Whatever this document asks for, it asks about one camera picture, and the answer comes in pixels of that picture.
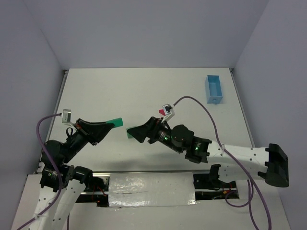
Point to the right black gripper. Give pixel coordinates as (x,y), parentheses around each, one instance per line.
(151,129)

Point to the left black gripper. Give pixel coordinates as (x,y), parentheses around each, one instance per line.
(86,131)

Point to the green castle notched block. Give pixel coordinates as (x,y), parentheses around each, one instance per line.
(131,132)

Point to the green rectangular block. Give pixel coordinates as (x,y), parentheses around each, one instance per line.
(117,122)

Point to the red triangular prism block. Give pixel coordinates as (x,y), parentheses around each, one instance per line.
(161,111)

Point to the blue plastic box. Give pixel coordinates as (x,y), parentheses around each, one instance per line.
(213,89)

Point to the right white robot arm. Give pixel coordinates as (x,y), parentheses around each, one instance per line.
(227,163)

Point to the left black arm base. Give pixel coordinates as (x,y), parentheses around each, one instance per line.
(97,191)

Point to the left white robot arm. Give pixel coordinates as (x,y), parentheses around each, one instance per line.
(61,184)

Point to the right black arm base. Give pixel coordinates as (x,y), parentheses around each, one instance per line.
(210,180)

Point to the silver tape covered panel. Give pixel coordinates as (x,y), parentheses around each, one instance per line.
(151,189)

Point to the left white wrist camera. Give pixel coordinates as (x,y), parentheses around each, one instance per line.
(66,117)

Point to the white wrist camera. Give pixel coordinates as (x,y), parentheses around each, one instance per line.
(66,117)
(169,112)

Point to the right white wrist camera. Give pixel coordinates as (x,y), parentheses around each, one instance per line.
(169,112)

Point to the aluminium rail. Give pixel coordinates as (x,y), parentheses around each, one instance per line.
(144,172)

